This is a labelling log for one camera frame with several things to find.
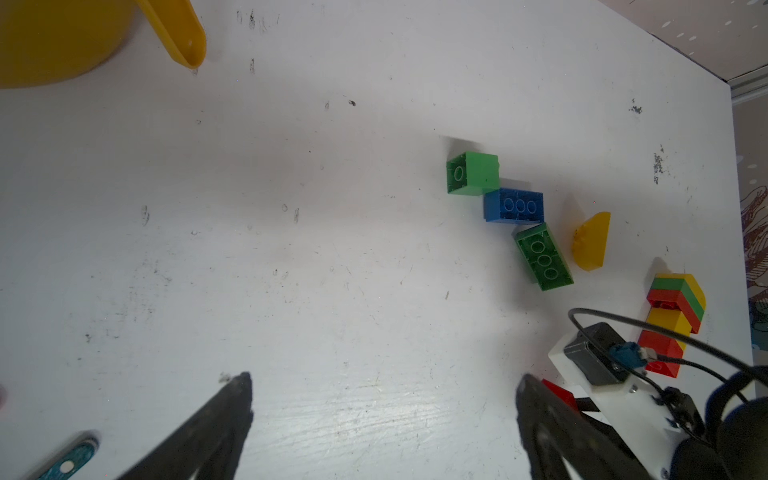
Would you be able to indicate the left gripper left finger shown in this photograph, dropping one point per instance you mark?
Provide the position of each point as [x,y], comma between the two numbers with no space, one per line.
[209,444]

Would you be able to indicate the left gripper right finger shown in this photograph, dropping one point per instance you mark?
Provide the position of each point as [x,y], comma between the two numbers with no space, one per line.
[554,436]

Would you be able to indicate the red square lego brick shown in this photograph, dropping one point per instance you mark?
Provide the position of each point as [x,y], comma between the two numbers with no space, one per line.
[660,354]
[565,395]

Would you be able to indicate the yellow square lego brick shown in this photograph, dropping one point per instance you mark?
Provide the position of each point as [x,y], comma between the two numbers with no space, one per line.
[673,320]

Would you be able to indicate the red long lego brick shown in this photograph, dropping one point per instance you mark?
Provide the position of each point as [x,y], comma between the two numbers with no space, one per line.
[678,300]

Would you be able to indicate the green long lego brick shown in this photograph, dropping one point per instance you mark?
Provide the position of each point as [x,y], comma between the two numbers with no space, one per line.
[543,257]
[671,284]

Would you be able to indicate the yellow curved lego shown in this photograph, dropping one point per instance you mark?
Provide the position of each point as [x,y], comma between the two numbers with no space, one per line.
[589,242]
[691,282]

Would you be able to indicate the blue lego brick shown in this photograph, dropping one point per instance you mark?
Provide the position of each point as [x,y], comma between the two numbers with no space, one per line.
[514,206]

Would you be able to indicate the green square lego brick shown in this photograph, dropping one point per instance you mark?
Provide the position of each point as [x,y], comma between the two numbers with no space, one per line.
[473,174]

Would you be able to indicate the yellow pot with black lid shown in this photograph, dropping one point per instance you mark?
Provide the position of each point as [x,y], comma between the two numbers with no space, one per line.
[44,42]

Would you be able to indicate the metal fork green handle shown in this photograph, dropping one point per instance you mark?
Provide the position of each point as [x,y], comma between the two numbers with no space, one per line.
[71,460]

